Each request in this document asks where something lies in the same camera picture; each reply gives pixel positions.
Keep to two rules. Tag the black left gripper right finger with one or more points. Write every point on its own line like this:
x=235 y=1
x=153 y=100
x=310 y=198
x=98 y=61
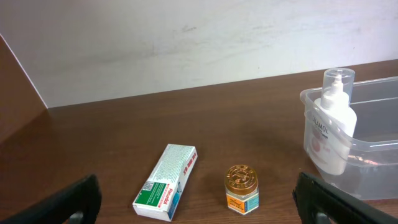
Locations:
x=320 y=202

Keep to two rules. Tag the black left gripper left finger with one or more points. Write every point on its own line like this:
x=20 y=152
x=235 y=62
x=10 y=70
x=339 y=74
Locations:
x=83 y=196

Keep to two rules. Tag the white lotion bottle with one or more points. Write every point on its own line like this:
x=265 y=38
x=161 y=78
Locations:
x=332 y=121

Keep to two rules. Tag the clear plastic container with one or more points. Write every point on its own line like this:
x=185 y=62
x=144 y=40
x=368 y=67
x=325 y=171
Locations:
x=371 y=167

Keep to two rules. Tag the white green medicine box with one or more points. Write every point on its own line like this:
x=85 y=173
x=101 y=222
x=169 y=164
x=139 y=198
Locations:
x=161 y=193

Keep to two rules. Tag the small gold-lidded balm jar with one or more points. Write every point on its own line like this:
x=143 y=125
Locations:
x=242 y=189

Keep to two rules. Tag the brown side panel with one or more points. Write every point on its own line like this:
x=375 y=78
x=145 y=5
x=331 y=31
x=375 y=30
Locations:
x=20 y=101

